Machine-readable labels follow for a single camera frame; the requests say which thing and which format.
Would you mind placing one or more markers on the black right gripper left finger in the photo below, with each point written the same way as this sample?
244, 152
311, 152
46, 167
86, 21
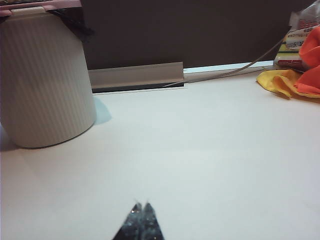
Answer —
131, 225

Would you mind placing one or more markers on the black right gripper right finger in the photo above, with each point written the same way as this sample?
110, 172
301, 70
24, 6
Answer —
151, 225

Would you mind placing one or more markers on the white ribbed trash can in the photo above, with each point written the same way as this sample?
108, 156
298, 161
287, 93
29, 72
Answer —
45, 87

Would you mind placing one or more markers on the black trash bag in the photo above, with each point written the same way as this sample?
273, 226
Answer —
77, 22

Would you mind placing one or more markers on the pink trash can rim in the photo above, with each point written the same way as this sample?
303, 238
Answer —
62, 3

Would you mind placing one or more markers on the yellow cloth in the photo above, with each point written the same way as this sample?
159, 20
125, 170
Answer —
275, 81

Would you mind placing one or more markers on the grey desk partition panel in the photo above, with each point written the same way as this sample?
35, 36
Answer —
175, 32

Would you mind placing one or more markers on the printed plastic snack bag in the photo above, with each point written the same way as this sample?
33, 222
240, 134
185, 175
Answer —
292, 42

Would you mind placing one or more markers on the orange cloth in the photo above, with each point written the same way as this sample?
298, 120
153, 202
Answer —
312, 50

